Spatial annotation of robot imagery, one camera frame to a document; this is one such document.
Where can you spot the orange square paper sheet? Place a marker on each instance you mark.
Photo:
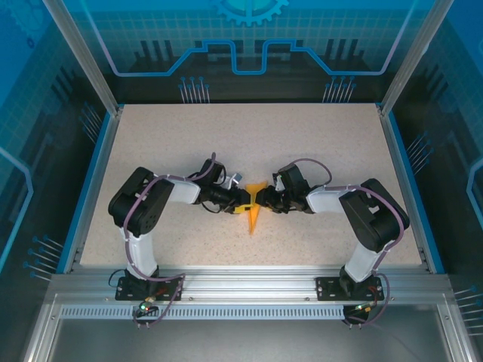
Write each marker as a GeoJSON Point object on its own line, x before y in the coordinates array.
{"type": "Point", "coordinates": [253, 222]}

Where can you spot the grey metal shelf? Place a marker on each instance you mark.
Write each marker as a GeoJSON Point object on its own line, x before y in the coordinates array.
{"type": "Point", "coordinates": [245, 343]}

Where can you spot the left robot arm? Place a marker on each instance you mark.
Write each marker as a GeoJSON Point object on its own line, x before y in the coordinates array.
{"type": "Point", "coordinates": [139, 252]}

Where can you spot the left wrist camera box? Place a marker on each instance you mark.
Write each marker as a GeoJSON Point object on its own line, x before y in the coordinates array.
{"type": "Point", "coordinates": [235, 180]}

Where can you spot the aluminium frame post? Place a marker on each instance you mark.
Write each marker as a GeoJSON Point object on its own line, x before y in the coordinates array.
{"type": "Point", "coordinates": [83, 56]}
{"type": "Point", "coordinates": [415, 49]}

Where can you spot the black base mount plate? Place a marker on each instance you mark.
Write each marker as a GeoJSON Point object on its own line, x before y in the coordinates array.
{"type": "Point", "coordinates": [328, 288]}
{"type": "Point", "coordinates": [126, 294]}

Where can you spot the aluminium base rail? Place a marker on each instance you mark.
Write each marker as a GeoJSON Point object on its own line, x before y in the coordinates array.
{"type": "Point", "coordinates": [245, 283]}

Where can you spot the aluminium side frame rail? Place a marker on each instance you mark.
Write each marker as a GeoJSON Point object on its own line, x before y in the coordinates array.
{"type": "Point", "coordinates": [403, 181]}
{"type": "Point", "coordinates": [94, 181]}

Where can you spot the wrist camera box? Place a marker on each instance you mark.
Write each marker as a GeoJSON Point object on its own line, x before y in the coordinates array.
{"type": "Point", "coordinates": [279, 184]}
{"type": "Point", "coordinates": [235, 180]}

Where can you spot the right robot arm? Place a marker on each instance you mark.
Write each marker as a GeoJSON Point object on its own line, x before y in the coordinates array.
{"type": "Point", "coordinates": [373, 218]}

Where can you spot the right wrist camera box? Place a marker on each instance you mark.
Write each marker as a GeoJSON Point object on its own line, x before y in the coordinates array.
{"type": "Point", "coordinates": [279, 184]}

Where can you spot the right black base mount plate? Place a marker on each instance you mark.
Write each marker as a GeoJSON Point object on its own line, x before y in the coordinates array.
{"type": "Point", "coordinates": [328, 288]}

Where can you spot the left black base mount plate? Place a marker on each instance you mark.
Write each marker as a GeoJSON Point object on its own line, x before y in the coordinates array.
{"type": "Point", "coordinates": [126, 294]}

